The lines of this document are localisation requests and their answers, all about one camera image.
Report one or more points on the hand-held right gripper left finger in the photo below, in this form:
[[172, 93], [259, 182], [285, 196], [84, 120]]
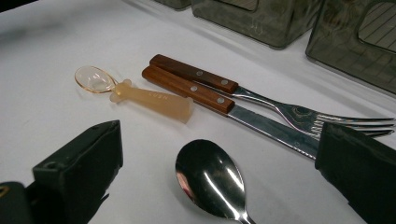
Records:
[[81, 168]]

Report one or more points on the smoky transparent plastic bin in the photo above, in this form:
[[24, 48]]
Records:
[[342, 56], [176, 3], [267, 25]]

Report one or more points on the white table cover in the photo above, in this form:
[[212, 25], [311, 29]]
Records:
[[56, 93]]

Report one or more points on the shiny metal spoon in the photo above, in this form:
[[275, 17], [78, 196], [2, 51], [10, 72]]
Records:
[[208, 177]]

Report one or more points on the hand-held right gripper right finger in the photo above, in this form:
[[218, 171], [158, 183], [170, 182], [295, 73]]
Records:
[[361, 174]]

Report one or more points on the translucent orange plastic spoon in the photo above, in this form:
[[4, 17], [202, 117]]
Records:
[[152, 99]]

